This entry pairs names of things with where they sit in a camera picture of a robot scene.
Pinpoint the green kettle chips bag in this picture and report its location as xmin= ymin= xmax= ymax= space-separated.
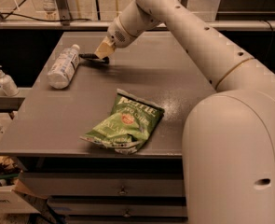
xmin=81 ymin=89 xmax=164 ymax=155

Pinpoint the clear plastic water bottle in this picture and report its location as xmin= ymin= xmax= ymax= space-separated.
xmin=48 ymin=44 xmax=80 ymax=89

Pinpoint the white cardboard box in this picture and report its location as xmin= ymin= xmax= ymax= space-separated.
xmin=0 ymin=113 xmax=39 ymax=214

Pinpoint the white pump dispenser bottle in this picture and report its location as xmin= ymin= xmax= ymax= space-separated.
xmin=0 ymin=65 xmax=19 ymax=97

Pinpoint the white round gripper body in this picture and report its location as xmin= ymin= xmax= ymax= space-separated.
xmin=107 ymin=15 xmax=137 ymax=48

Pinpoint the black rxbar chocolate bar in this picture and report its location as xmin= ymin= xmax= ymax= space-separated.
xmin=79 ymin=53 xmax=109 ymax=63

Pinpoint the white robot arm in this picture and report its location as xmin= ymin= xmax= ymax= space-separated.
xmin=96 ymin=0 xmax=275 ymax=224

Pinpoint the grey drawer cabinet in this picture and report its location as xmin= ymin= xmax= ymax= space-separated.
xmin=0 ymin=32 xmax=213 ymax=224

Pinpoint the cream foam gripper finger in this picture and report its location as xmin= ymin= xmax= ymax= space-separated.
xmin=94 ymin=36 xmax=116 ymax=59

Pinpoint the metal railing frame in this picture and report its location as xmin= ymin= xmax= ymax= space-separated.
xmin=0 ymin=0 xmax=275 ymax=31

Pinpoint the black cable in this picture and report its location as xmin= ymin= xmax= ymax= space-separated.
xmin=0 ymin=0 xmax=93 ymax=23

